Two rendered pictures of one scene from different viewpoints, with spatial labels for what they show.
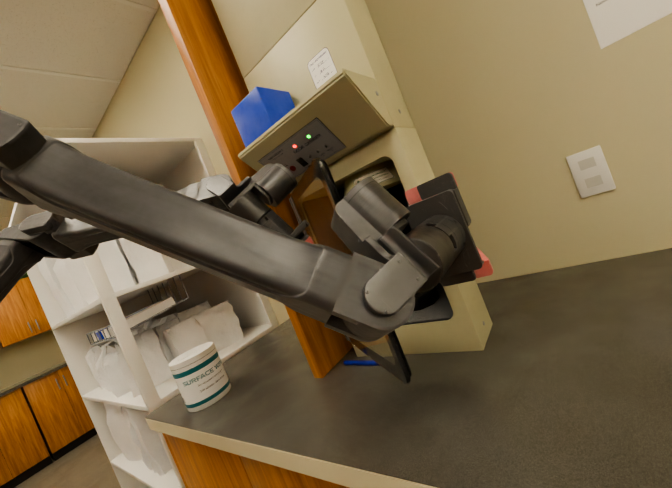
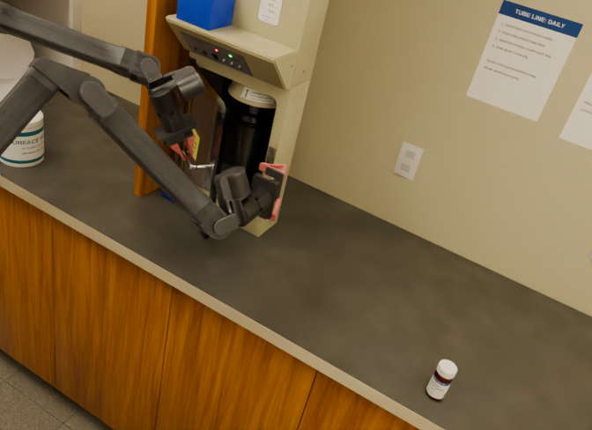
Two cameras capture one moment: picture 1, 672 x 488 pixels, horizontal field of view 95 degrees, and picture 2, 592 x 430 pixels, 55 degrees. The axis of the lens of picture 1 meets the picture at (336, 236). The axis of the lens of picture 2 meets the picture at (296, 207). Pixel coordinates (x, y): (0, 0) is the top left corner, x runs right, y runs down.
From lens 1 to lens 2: 1.00 m
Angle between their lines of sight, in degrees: 34
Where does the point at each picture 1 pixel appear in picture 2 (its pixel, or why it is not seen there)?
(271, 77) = not seen: outside the picture
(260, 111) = (205, 11)
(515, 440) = (240, 285)
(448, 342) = not seen: hidden behind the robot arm
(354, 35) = (304, 11)
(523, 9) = (454, 23)
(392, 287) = (225, 226)
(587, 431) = (269, 292)
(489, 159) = (363, 101)
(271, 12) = not seen: outside the picture
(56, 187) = (114, 129)
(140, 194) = (145, 145)
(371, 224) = (231, 193)
